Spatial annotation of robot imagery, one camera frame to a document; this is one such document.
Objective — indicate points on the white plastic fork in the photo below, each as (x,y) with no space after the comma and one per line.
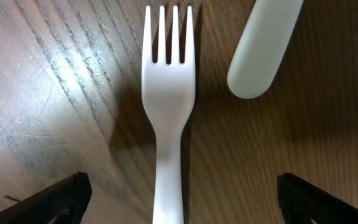
(168,97)
(262,46)

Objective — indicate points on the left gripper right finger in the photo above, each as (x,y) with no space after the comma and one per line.
(302,202)

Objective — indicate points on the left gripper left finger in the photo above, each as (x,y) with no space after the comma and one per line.
(63,202)

